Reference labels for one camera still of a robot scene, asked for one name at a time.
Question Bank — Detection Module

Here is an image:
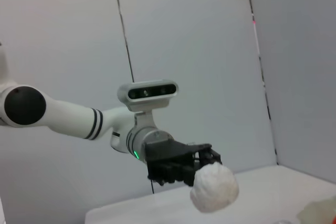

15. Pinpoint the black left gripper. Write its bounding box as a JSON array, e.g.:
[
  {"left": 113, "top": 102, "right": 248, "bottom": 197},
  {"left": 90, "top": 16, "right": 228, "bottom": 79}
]
[{"left": 142, "top": 139, "right": 224, "bottom": 187}]

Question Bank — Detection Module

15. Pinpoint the white paper ball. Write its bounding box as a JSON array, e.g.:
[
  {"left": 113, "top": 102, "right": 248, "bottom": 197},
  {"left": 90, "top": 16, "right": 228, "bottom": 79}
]
[{"left": 189, "top": 163, "right": 240, "bottom": 214}]

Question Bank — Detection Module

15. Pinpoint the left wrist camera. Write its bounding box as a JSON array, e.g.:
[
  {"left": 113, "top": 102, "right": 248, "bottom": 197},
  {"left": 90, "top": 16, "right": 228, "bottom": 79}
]
[{"left": 116, "top": 79, "right": 180, "bottom": 130}]

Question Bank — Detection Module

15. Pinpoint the green glass fruit plate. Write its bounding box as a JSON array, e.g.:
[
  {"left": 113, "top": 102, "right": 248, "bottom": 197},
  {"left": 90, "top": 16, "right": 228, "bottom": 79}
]
[{"left": 296, "top": 195, "right": 336, "bottom": 224}]

